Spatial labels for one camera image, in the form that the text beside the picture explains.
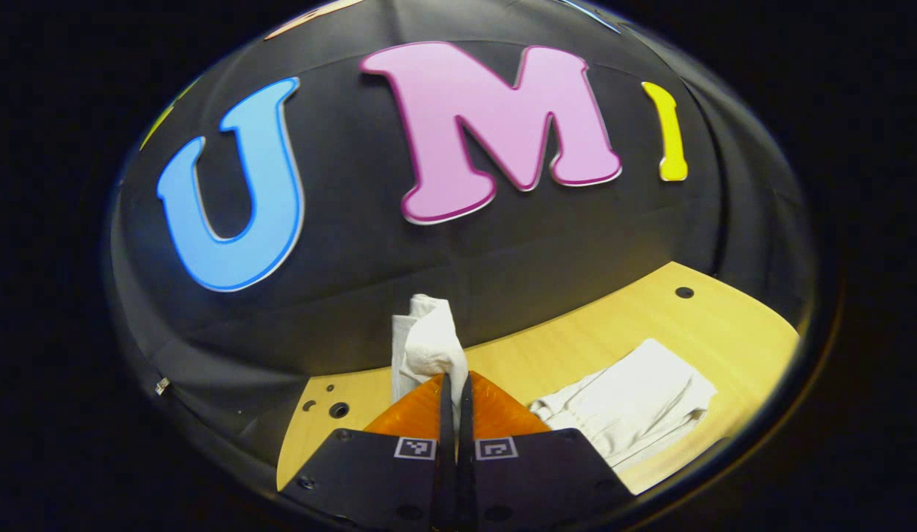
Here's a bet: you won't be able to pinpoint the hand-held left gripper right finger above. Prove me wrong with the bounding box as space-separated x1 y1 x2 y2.
457 371 638 532

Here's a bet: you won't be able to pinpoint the white jeans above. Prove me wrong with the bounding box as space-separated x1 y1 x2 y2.
389 293 719 475

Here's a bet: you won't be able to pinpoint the black backdrop cloth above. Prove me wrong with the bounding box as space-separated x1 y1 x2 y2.
103 0 817 481

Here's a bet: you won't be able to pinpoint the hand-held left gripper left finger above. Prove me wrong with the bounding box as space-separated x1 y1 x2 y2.
278 372 458 532

